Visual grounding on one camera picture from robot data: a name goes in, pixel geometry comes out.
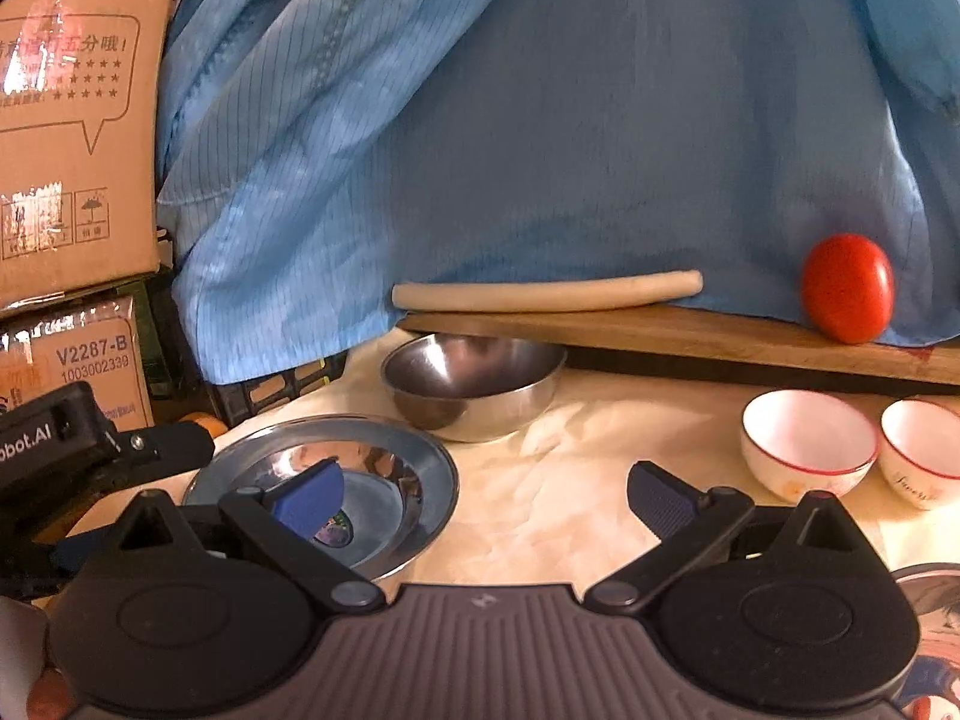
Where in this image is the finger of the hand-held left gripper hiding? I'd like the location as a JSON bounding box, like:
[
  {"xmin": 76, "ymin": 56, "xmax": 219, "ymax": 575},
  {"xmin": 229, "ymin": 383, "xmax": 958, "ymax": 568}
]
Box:
[{"xmin": 112, "ymin": 422, "xmax": 218, "ymax": 475}]

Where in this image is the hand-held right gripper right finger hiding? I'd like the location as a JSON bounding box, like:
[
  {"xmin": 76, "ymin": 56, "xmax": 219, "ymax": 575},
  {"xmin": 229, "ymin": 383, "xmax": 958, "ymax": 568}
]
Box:
[{"xmin": 583, "ymin": 460, "xmax": 875, "ymax": 614}]

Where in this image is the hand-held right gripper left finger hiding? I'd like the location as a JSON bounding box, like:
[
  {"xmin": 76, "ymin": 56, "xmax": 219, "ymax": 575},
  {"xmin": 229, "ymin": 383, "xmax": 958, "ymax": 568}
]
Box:
[{"xmin": 112, "ymin": 457, "xmax": 389, "ymax": 613}]

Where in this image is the stainless steel plate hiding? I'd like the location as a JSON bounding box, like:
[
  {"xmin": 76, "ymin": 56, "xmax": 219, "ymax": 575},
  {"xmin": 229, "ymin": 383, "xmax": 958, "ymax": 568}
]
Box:
[{"xmin": 182, "ymin": 414, "xmax": 460, "ymax": 584}]

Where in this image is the white bowl red rim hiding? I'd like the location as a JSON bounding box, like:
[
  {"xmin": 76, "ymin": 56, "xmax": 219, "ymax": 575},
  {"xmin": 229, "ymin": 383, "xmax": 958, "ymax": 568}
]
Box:
[
  {"xmin": 879, "ymin": 397, "xmax": 960, "ymax": 511},
  {"xmin": 741, "ymin": 388, "xmax": 880, "ymax": 503}
]

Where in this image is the stainless steel bowl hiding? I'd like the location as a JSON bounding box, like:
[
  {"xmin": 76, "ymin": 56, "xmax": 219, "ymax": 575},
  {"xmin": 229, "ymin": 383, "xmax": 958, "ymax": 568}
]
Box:
[{"xmin": 380, "ymin": 334, "xmax": 569, "ymax": 443}]

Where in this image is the person's left hand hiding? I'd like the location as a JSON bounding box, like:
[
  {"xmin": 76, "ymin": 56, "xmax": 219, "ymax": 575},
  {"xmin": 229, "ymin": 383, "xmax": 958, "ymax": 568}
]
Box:
[{"xmin": 26, "ymin": 664, "xmax": 80, "ymax": 720}]

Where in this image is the orange object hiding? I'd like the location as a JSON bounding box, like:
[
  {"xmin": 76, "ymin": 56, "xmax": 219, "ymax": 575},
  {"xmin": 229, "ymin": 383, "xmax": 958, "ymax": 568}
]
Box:
[{"xmin": 176, "ymin": 412, "xmax": 230, "ymax": 440}]

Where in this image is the small cardboard box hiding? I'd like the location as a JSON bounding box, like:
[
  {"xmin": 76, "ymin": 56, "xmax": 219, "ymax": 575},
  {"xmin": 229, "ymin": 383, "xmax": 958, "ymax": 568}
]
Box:
[{"xmin": 0, "ymin": 296, "xmax": 156, "ymax": 430}]

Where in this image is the black plastic crate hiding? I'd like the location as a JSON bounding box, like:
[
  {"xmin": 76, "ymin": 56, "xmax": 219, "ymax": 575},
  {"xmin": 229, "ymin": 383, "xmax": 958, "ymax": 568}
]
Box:
[{"xmin": 146, "ymin": 270, "xmax": 351, "ymax": 428}]

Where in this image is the cream table cloth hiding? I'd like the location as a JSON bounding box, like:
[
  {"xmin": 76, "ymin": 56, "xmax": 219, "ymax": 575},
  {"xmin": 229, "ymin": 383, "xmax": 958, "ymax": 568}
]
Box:
[{"xmin": 180, "ymin": 330, "xmax": 960, "ymax": 587}]

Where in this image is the wooden cutting board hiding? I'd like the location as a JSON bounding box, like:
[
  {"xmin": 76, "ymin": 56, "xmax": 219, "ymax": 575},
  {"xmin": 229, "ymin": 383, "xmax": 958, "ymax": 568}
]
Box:
[{"xmin": 396, "ymin": 300, "xmax": 960, "ymax": 396}]

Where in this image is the beige rolling pin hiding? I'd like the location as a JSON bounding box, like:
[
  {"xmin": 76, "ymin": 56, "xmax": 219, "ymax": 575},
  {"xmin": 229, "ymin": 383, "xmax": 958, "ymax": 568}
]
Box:
[{"xmin": 391, "ymin": 270, "xmax": 704, "ymax": 314}]

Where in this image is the red tomato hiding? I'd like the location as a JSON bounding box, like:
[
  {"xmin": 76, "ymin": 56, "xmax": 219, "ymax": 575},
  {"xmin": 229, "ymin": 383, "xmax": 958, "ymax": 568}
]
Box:
[{"xmin": 800, "ymin": 232, "xmax": 895, "ymax": 346}]

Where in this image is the large cardboard box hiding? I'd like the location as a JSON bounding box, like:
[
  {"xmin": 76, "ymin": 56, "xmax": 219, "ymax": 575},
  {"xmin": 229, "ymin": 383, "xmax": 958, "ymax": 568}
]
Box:
[{"xmin": 0, "ymin": 0, "xmax": 179, "ymax": 310}]

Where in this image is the metal plate at edge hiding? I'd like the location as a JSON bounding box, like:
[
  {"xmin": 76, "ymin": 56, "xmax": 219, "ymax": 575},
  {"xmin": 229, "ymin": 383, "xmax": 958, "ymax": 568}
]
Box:
[{"xmin": 889, "ymin": 562, "xmax": 960, "ymax": 720}]

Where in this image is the blue striped garment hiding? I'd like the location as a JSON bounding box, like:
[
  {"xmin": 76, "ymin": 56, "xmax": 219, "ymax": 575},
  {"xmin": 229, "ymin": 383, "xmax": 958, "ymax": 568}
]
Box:
[{"xmin": 154, "ymin": 0, "xmax": 960, "ymax": 387}]

